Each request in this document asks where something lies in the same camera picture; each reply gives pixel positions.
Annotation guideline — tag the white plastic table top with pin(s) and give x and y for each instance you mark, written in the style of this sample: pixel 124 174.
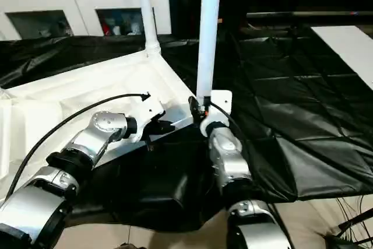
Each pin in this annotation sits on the white plastic table top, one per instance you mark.
pixel 58 103

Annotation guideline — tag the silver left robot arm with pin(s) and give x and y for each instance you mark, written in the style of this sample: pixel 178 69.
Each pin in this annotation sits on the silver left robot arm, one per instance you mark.
pixel 99 132

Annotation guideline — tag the small yellow label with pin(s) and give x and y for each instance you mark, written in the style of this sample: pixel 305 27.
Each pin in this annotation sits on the small yellow label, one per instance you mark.
pixel 218 21

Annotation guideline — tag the black mat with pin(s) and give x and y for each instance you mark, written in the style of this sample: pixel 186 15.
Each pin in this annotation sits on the black mat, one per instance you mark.
pixel 303 103

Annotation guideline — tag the white cabinet with glass doors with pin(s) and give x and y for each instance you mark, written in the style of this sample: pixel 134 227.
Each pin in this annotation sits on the white cabinet with glass doors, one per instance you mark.
pixel 84 10

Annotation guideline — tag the white flat board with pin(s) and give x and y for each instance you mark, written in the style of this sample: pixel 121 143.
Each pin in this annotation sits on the white flat board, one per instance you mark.
pixel 347 51

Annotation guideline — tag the black stand leg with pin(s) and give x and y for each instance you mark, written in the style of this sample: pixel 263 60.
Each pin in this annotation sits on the black stand leg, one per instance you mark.
pixel 356 223

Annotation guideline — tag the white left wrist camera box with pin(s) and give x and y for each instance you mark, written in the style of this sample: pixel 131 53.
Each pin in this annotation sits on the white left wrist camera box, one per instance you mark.
pixel 150 109

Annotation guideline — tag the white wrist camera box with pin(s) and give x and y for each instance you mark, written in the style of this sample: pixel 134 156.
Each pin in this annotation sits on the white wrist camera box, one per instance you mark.
pixel 220 102
pixel 150 109

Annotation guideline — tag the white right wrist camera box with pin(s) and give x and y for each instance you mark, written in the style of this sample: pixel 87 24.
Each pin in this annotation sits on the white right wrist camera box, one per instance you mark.
pixel 220 102

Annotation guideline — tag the black metal rail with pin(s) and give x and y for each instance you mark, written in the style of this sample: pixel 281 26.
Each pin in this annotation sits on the black metal rail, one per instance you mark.
pixel 309 14

